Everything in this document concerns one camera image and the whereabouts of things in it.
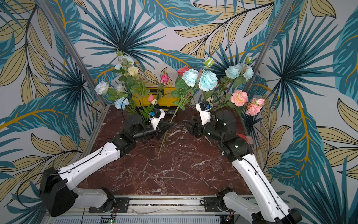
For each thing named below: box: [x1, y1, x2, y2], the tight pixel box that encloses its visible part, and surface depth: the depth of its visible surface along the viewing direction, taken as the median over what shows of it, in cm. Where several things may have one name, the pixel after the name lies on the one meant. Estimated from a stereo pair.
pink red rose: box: [177, 65, 190, 76], surface depth 82 cm
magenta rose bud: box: [158, 74, 170, 91], surface depth 77 cm
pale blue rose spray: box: [218, 56, 255, 97], surface depth 70 cm
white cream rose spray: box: [112, 49, 140, 95], surface depth 83 cm
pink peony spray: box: [230, 90, 266, 117], surface depth 61 cm
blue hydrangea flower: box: [115, 97, 130, 111], surface depth 74 cm
